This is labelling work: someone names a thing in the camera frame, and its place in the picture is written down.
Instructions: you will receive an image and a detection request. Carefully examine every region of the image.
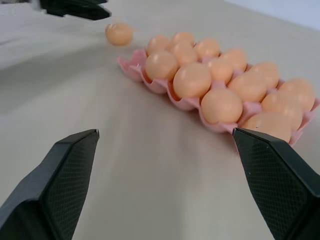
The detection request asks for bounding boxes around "orange plastic egg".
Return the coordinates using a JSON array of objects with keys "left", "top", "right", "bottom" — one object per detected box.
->
[
  {"left": 219, "top": 48, "right": 248, "bottom": 72},
  {"left": 104, "top": 22, "right": 134, "bottom": 47},
  {"left": 228, "top": 73, "right": 268, "bottom": 103},
  {"left": 170, "top": 40, "right": 199, "bottom": 67},
  {"left": 172, "top": 62, "right": 212, "bottom": 99},
  {"left": 201, "top": 88, "right": 244, "bottom": 125},
  {"left": 171, "top": 31, "right": 196, "bottom": 47},
  {"left": 194, "top": 38, "right": 221, "bottom": 60},
  {"left": 277, "top": 79, "right": 316, "bottom": 112},
  {"left": 146, "top": 35, "right": 172, "bottom": 56},
  {"left": 145, "top": 50, "right": 179, "bottom": 81},
  {"left": 249, "top": 62, "right": 280, "bottom": 90},
  {"left": 206, "top": 57, "right": 234, "bottom": 84},
  {"left": 240, "top": 112, "right": 293, "bottom": 144},
  {"left": 261, "top": 91, "right": 304, "bottom": 131}
]

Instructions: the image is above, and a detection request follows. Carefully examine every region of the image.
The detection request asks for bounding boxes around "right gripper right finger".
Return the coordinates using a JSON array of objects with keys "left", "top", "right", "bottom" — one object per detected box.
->
[{"left": 232, "top": 127, "right": 320, "bottom": 240}]

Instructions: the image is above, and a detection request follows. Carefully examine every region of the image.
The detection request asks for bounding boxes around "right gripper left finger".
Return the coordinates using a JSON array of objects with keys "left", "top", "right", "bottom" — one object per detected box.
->
[{"left": 0, "top": 128, "right": 100, "bottom": 240}]

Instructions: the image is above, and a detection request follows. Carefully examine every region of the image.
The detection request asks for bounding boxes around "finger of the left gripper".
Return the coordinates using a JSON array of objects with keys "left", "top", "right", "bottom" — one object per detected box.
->
[
  {"left": 39, "top": 0, "right": 109, "bottom": 6},
  {"left": 45, "top": 3, "right": 111, "bottom": 21}
]

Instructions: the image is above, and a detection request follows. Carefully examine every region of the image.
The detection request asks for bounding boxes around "pink plastic egg tray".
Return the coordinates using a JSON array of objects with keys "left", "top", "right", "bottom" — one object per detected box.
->
[{"left": 117, "top": 48, "right": 320, "bottom": 146}]

